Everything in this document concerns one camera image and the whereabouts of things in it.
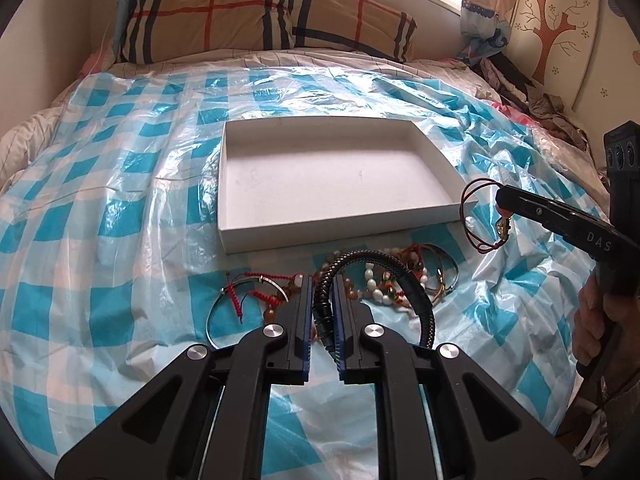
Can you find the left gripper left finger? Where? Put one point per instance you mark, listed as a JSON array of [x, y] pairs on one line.
[[204, 416]]

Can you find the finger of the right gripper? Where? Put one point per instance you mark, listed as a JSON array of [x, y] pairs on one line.
[[577, 228]]

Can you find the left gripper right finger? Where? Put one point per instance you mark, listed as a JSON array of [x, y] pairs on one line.
[[438, 414]]

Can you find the silver bangle with red beads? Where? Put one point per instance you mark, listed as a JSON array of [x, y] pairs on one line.
[[250, 294]]

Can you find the thin silver bangle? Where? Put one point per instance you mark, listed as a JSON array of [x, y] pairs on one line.
[[445, 274]]

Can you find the right hand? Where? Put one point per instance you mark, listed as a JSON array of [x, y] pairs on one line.
[[594, 307]]

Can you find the pile of dark clothes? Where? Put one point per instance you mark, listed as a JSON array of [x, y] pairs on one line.
[[524, 95]]

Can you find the white shallow cardboard box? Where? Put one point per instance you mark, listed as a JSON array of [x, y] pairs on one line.
[[300, 180]]

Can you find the patterned curtain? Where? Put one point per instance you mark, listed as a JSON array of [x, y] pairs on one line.
[[487, 25]]

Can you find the plaid beige pillow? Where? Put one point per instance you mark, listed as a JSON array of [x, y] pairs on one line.
[[159, 30]]

